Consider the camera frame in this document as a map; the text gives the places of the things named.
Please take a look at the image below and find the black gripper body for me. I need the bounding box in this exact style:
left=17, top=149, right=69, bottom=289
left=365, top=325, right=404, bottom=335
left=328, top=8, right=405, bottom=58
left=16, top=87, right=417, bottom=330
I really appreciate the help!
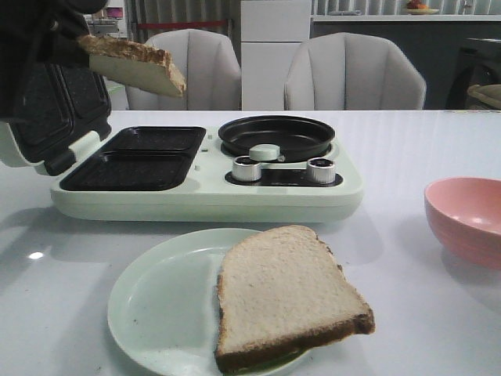
left=1, top=1, right=106, bottom=121

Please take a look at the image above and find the green breakfast maker lid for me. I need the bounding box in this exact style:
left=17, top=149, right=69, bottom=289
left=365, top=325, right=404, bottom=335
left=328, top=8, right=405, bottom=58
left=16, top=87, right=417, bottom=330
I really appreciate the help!
left=1, top=63, right=111, bottom=175

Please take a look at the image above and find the bread slice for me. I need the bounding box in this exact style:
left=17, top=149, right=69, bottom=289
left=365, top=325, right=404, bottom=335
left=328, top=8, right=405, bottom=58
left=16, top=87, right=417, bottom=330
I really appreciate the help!
left=77, top=35, right=186, bottom=97
left=214, top=225, right=375, bottom=373

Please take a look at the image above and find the pink bowl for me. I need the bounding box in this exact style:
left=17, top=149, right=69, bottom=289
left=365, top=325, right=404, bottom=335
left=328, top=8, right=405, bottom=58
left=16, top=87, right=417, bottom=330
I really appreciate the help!
left=424, top=176, right=500, bottom=270

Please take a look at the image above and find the green breakfast maker base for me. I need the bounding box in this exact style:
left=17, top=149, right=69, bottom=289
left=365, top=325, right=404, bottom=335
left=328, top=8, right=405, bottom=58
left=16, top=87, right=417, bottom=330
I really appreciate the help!
left=51, top=126, right=363, bottom=222

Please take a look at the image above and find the left beige chair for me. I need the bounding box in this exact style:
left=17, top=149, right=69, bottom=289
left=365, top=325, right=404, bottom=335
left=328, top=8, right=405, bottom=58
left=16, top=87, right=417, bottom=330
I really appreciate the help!
left=125, top=29, right=241, bottom=110

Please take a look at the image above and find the beige chair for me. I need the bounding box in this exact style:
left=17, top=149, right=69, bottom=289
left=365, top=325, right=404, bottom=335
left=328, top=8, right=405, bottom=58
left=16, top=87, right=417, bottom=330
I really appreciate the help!
left=283, top=32, right=427, bottom=110
left=125, top=29, right=241, bottom=110

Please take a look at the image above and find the white cabinet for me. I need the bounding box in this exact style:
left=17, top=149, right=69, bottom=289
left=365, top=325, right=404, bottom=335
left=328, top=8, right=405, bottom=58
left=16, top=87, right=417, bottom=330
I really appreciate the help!
left=240, top=1, right=312, bottom=110

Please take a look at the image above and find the left silver control knob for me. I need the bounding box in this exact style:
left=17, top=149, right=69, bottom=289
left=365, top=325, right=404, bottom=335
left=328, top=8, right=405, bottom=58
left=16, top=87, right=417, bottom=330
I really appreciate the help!
left=231, top=156, right=261, bottom=183

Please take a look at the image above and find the silver control knob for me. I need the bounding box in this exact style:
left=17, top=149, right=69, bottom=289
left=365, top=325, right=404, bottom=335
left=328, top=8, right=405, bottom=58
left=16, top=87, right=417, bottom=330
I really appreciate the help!
left=231, top=156, right=261, bottom=183
left=306, top=157, right=336, bottom=185

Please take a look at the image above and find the black round frying pan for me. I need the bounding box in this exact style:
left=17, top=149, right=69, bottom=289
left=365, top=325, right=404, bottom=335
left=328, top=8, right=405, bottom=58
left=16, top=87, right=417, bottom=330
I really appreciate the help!
left=218, top=115, right=335, bottom=163

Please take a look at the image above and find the light green plate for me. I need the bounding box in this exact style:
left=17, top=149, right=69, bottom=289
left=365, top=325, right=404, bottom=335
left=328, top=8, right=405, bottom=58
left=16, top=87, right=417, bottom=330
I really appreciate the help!
left=107, top=228, right=314, bottom=376

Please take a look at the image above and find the right beige chair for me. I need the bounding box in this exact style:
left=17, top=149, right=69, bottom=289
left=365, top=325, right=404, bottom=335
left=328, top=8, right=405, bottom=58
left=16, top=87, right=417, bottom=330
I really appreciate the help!
left=283, top=32, right=427, bottom=110

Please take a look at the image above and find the right silver control knob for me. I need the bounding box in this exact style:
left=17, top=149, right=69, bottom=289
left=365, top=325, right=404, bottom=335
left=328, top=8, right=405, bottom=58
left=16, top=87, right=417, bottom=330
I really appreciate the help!
left=306, top=157, right=336, bottom=185

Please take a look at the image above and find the fruit plate on counter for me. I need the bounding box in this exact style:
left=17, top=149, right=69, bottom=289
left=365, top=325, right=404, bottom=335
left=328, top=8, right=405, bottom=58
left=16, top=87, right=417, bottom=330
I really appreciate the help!
left=404, top=0, right=440, bottom=16

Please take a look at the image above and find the grey kitchen counter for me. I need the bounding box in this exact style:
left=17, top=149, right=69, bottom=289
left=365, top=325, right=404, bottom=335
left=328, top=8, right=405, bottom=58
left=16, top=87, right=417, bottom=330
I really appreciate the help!
left=311, top=15, right=500, bottom=110

